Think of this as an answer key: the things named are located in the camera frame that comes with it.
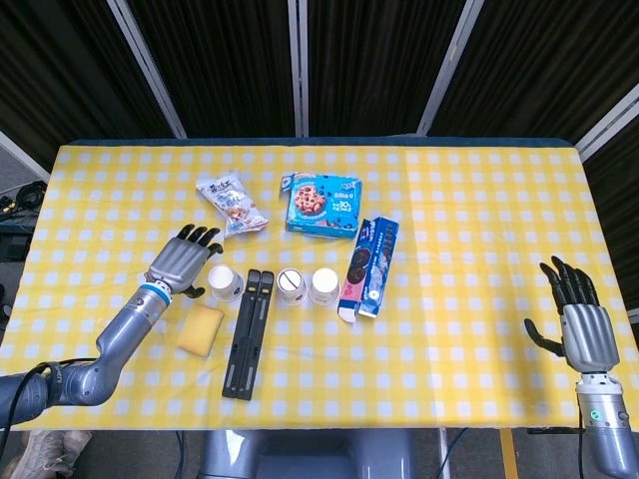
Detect black folding stand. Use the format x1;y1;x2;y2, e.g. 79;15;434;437
221;268;276;400

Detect white paper cup, lined base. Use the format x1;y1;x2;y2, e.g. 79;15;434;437
277;267;309;306

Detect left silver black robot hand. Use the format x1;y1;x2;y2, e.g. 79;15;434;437
144;224;225;299

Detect blue cookie box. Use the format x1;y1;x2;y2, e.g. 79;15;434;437
279;172;363;240

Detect white snack bag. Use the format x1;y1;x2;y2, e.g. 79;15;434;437
195;171;270;240

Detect white partition frame post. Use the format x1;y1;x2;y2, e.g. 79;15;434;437
416;0;483;137
573;82;639;162
0;130;51;184
287;0;311;138
107;0;189;139

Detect brown shoes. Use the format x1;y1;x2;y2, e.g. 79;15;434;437
9;429;94;479

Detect black cable bundle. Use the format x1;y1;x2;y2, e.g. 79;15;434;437
0;180;49;217

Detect yellow sponge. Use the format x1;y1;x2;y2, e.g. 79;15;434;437
174;302;225;359

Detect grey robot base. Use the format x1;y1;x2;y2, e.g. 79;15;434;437
199;428;415;479

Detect yellow checkered tablecloth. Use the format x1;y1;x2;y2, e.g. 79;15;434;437
0;144;639;431

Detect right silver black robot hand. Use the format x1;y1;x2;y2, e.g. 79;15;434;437
523;255;621;374

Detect dark blue sandwich biscuit box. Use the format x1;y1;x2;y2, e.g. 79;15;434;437
337;216;400;324

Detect white paper cup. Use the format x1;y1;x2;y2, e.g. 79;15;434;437
207;263;246;303
308;267;341;306
277;267;309;306

